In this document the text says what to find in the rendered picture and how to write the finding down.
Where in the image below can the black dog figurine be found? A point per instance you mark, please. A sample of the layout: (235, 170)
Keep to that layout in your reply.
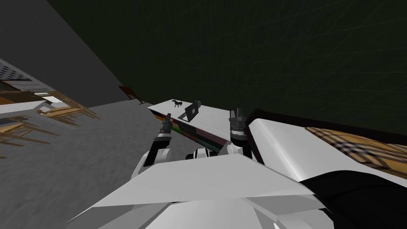
(176, 103)

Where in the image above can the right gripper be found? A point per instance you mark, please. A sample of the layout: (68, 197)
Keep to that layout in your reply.
(238, 124)

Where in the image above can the bed with plaid blanket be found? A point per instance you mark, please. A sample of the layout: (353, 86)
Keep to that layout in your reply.
(279, 146)

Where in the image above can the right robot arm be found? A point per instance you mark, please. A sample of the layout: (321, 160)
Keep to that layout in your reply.
(365, 203)

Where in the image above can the black picture frame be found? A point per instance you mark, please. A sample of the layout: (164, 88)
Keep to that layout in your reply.
(191, 112)

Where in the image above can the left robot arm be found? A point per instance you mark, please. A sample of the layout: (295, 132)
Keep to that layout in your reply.
(156, 149)

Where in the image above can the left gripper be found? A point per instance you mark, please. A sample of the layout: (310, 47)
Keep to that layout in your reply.
(166, 128)

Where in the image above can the white nightstand with coloured drawers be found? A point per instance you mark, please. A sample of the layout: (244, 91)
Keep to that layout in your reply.
(210, 121)

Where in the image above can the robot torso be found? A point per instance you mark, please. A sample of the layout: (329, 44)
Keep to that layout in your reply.
(210, 187)

